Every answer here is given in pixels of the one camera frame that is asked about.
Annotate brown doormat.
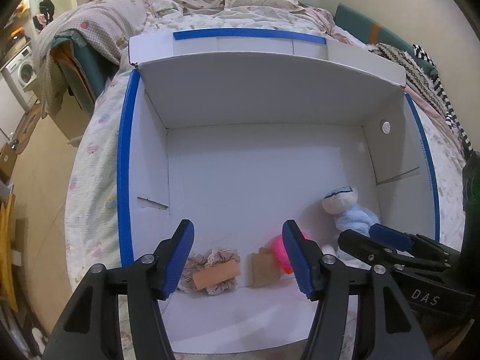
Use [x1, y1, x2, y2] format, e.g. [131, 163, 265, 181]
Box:
[11, 101, 44, 154]

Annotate yellow panel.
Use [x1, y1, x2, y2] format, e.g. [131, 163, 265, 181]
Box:
[0, 193, 19, 312]

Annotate beige floral scrunchie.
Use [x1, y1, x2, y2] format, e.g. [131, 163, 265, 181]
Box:
[176, 253, 207, 293]

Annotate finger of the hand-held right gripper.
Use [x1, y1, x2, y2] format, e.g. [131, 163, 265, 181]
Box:
[368, 223, 462, 267]
[337, 229, 451, 280]

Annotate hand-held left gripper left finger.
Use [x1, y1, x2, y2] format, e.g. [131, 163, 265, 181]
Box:
[41, 218, 196, 360]

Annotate blue and white cardboard box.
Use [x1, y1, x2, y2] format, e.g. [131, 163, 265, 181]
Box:
[117, 28, 440, 355]

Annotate patterned knit blanket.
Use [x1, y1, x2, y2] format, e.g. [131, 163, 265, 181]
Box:
[369, 43, 451, 121]

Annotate pink blanket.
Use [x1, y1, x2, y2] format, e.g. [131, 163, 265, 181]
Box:
[296, 5, 372, 49]

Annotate black and white striped cloth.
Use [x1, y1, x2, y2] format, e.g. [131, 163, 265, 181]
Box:
[412, 44, 473, 158]

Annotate pink soft toy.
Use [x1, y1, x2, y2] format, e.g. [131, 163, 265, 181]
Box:
[271, 232, 312, 274]

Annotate beige checked quilt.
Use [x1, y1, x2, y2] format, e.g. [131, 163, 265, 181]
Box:
[35, 0, 229, 121]

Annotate beige lace scrunchie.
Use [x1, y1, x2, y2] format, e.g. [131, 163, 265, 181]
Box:
[204, 247, 241, 296]

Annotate brown cloth piece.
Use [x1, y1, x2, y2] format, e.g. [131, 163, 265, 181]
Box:
[245, 247, 282, 289]

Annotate white washing machine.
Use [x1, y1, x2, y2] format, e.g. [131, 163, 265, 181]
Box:
[0, 45, 38, 109]

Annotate white striped sock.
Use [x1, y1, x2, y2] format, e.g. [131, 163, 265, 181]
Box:
[322, 185, 359, 216]

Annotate teal bed frame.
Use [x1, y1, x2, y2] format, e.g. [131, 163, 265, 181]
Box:
[50, 32, 121, 143]

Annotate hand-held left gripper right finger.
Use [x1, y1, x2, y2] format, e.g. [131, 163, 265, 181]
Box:
[282, 220, 432, 360]

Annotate teal headboard cushion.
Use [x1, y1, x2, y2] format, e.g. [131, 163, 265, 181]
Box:
[334, 3, 437, 76]

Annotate hanging dark clothes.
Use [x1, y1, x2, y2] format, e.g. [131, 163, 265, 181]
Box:
[34, 0, 57, 27]

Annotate light blue fluffy scrunchie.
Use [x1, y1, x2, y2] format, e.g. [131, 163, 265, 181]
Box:
[335, 204, 380, 242]

